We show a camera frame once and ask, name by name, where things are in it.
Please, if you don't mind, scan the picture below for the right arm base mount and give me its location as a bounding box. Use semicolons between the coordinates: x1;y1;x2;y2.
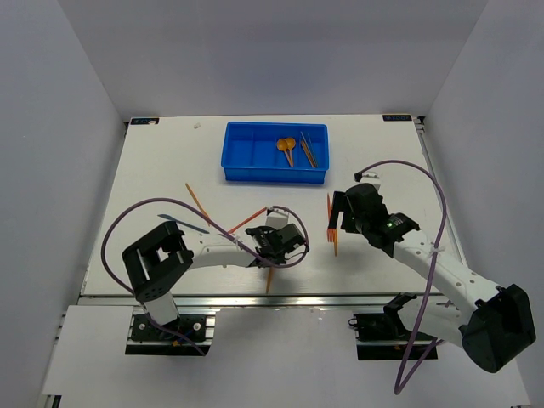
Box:
348;293;417;361

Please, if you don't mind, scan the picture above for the right table label sticker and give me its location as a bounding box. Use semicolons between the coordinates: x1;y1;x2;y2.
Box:
382;114;412;122

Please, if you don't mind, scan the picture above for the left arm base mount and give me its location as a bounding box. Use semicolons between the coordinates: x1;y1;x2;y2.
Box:
125;309;215;357

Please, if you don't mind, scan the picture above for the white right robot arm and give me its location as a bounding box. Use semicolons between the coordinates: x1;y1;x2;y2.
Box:
329;184;536;373

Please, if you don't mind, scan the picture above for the red-orange plastic knife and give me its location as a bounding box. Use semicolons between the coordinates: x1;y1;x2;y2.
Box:
228;207;267;234

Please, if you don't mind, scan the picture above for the orange spoon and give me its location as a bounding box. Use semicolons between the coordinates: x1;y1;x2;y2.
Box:
276;139;293;167
286;138;296;167

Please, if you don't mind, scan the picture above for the orange plastic knife left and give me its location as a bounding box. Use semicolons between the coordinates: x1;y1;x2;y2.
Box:
185;183;210;220

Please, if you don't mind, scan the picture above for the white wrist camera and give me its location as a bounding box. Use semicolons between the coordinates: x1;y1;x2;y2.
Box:
354;172;382;190
265;207;289;230

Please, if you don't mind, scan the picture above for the blue chopstick left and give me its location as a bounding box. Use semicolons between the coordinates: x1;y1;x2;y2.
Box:
157;213;209;234

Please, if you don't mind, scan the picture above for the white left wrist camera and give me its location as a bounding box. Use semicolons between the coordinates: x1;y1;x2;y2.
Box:
265;207;289;230

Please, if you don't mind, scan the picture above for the blue divided plastic bin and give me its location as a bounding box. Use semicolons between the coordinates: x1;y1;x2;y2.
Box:
221;122;329;184

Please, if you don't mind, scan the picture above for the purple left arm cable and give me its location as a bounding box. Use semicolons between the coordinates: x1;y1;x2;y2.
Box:
100;197;310;357

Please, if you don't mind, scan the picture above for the left table label sticker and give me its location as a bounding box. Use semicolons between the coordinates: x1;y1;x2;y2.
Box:
129;117;160;126

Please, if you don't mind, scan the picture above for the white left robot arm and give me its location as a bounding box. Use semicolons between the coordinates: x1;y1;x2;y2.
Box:
122;221;305;339

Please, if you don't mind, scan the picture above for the grey-blue chopstick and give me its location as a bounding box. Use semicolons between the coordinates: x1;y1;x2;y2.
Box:
301;133;316;168
305;134;318;168

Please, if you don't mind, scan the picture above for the orange fork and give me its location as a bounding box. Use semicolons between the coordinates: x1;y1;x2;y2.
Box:
332;229;337;257
265;268;275;294

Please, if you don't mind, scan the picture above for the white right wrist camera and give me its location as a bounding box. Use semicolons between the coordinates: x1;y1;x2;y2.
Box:
354;172;382;190

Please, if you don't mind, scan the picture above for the table label sticker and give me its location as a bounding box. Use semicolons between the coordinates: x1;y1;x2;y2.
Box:
129;117;160;126
382;114;412;122

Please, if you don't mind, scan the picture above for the red-orange fork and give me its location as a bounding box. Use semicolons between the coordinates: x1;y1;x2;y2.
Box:
327;194;337;243

